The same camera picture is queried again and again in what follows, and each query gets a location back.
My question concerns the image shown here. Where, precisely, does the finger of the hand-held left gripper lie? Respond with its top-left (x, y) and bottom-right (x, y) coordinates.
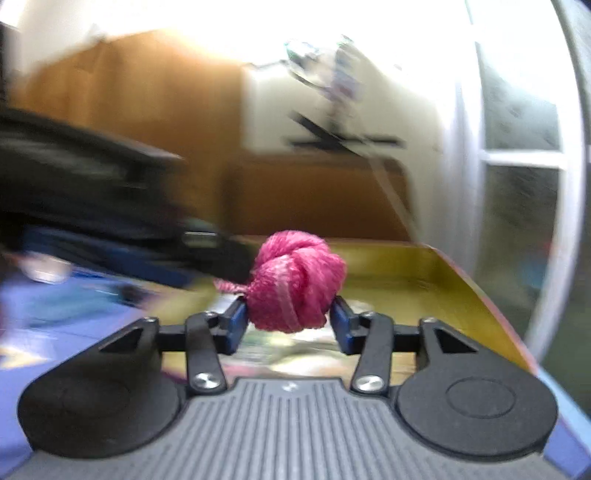
top-left (178, 228), bottom-right (260, 286)

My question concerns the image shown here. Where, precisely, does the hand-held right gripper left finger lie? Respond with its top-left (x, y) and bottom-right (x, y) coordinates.
top-left (99, 297), bottom-right (250, 398)

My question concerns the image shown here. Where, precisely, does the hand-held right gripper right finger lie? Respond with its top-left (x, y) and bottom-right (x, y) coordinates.
top-left (329, 295), bottom-right (482, 396)

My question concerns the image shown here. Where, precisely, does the pink yarn ball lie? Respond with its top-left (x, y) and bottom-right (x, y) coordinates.
top-left (213, 230), bottom-right (348, 334)

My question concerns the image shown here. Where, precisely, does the gold metal tin box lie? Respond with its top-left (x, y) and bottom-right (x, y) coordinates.
top-left (157, 235), bottom-right (541, 377)

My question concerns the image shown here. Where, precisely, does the wooden cabinet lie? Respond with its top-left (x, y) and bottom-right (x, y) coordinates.
top-left (9, 28), bottom-right (259, 232)

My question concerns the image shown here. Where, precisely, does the brown chair back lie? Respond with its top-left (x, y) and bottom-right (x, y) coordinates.
top-left (226, 154), bottom-right (414, 243)

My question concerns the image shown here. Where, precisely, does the blue tablecloth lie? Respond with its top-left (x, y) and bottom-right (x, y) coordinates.
top-left (0, 258), bottom-right (222, 480)

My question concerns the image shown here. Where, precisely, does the aluminium frosted glass door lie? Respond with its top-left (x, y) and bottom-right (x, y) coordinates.
top-left (438, 0), bottom-right (591, 370)

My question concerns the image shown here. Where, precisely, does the white cable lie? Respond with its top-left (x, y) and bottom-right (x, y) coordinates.
top-left (365, 148), bottom-right (423, 243)

